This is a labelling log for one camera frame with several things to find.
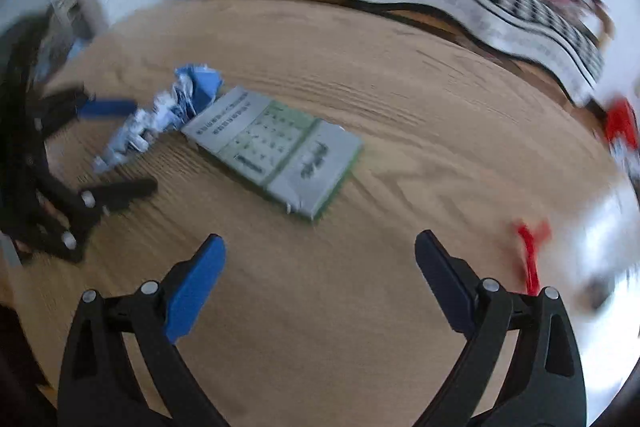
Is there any red bag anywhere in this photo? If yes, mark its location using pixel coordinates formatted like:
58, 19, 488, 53
602, 99, 640, 158

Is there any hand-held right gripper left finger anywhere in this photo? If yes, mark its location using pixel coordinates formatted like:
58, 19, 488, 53
57, 233, 231, 427

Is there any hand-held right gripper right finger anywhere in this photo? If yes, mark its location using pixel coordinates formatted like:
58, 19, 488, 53
415, 229, 587, 427

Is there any red plastic clip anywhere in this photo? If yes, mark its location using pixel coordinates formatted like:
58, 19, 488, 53
515, 219, 552, 297

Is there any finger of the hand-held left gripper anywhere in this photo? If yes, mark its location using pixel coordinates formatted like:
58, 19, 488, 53
35, 179, 158, 264
37, 86, 138, 138

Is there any blue white wrapper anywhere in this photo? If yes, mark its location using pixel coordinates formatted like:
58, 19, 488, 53
92, 64, 224, 176

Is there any silver packet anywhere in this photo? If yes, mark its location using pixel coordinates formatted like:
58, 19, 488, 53
180, 86, 364, 223

